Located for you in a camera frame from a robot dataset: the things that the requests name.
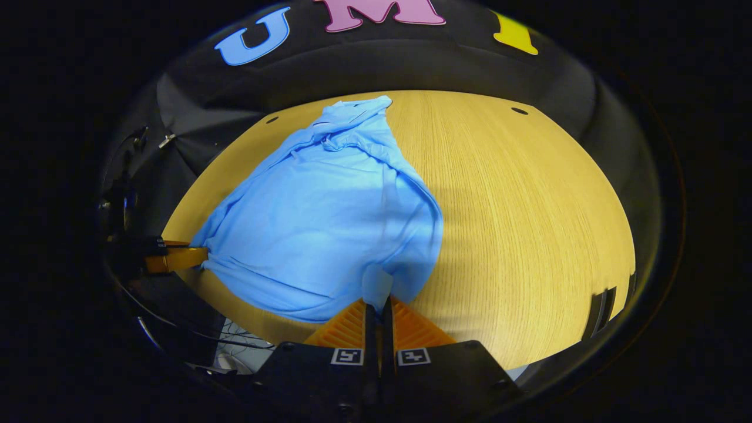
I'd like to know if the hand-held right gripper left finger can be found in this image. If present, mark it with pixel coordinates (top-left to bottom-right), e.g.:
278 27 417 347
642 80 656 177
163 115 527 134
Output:
253 297 380 423

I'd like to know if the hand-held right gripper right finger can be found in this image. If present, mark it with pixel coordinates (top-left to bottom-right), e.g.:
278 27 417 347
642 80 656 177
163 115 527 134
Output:
382 296 523 423

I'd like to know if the light blue T-shirt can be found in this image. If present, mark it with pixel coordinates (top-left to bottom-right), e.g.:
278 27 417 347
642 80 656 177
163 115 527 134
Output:
189 95 444 324

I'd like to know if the dark slatted object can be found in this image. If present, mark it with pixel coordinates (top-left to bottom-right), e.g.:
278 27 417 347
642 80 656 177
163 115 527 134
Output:
582 271 638 341

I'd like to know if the black backdrop cloth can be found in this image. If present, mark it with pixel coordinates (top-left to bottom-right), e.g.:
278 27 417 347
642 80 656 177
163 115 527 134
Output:
97 0 664 294

